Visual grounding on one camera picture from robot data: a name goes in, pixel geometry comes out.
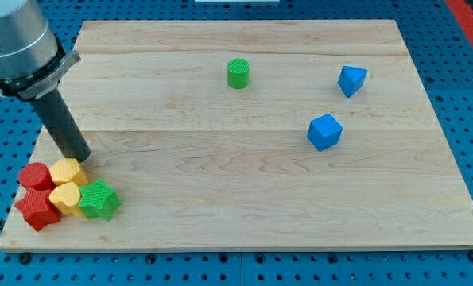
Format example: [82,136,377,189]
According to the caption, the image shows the red tape strip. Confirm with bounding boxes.
[444,0,473,75]

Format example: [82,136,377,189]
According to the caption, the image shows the red cylinder block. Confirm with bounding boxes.
[18,162,56,191]

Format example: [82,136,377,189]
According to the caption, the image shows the yellow pentagon block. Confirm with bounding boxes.
[49,158,88,186]

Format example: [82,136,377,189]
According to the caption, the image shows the blue cube block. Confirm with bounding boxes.
[307,114,343,152]

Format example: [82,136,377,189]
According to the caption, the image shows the red star block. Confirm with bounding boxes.
[14,188,60,231]

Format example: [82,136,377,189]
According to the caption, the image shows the blue triangular prism block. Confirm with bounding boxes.
[337,65,368,98]

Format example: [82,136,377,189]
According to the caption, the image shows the light wooden board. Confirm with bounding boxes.
[0,20,473,253]

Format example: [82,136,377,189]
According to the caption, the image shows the green star block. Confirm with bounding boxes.
[78,178,122,221]

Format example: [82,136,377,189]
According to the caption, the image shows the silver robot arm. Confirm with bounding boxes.
[0,0,80,101]

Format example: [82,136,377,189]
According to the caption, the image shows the green cylinder block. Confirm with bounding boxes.
[227,58,250,89]

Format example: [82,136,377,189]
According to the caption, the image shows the yellow heart block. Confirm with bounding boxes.
[48,182,84,218]

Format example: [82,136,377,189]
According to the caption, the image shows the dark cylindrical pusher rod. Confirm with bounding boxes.
[30,89,91,162]

